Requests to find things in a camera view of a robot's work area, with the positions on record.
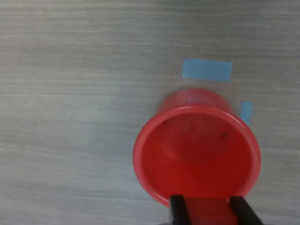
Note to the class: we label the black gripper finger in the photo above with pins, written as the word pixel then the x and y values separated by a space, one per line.
pixel 179 211
pixel 246 211

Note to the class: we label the red cube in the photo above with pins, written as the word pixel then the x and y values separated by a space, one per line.
pixel 211 212

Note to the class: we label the red plastic cup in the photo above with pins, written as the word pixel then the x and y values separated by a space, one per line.
pixel 197 152

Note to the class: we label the blue-grey tape piece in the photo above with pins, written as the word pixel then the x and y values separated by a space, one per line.
pixel 207 70
pixel 246 112

